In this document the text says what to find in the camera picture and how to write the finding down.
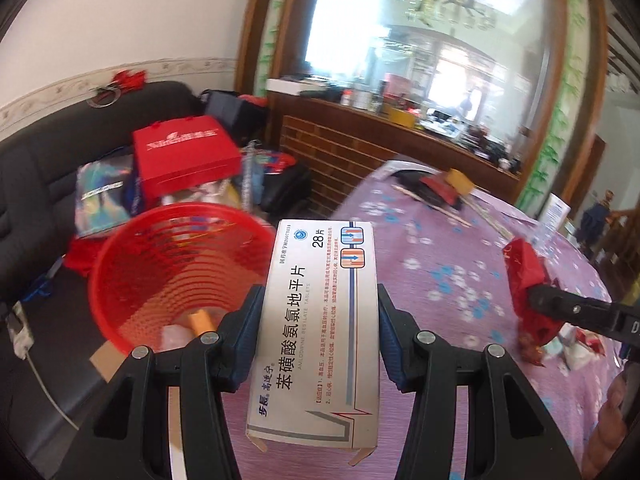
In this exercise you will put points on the black luggage bag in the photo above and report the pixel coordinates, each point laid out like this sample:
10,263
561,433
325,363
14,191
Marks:
290,185

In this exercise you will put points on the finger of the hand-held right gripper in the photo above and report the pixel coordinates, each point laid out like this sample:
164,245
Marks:
565,305

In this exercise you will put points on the red gift bag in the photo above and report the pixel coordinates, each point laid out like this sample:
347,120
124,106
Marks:
185,155

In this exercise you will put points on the red tassel ornament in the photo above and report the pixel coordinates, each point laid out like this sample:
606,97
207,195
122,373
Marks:
127,82

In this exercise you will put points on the iridescent shopping bag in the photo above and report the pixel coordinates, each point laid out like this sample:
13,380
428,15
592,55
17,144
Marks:
100,195

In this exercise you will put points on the wooden brick-pattern counter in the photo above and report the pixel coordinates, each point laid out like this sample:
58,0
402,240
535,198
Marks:
340,155

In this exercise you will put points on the red wrapper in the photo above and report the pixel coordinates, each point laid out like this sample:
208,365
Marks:
525,265

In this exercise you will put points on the wooden chopstick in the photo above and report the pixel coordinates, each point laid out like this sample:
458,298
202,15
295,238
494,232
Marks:
430,205

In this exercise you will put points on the white medicine box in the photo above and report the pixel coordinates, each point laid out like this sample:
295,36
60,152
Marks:
320,335

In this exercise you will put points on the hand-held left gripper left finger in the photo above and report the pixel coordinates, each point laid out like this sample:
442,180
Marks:
246,342

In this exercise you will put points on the dark blue bag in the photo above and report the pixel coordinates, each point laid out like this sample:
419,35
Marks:
225,110

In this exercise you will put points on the person's right hand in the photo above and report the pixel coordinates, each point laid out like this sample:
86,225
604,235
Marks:
615,430

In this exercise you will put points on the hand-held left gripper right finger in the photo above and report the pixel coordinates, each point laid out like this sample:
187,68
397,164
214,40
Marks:
391,345

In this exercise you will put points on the long wooden stick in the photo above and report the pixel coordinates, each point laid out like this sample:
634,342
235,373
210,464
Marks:
487,215

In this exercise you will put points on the black pouch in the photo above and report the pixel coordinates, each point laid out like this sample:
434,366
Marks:
412,185

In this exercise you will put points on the red packet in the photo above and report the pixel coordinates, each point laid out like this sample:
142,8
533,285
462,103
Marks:
437,187

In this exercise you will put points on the crumpled snack wrappers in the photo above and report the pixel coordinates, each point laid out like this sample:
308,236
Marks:
580,350

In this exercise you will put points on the red mesh basket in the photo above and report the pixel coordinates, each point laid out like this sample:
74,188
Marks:
150,270

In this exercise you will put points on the wood-framed glass partition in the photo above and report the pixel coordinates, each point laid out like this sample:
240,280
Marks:
400,35

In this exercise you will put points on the purple floral tablecloth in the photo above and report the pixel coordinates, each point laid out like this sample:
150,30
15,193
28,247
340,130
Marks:
450,270

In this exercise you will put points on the flat white box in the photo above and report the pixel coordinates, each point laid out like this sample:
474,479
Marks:
292,86

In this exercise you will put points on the brown cardboard sheet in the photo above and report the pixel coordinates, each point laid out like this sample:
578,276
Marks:
105,360

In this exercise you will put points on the black leather sofa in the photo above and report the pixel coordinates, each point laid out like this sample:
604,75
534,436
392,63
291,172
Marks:
40,170

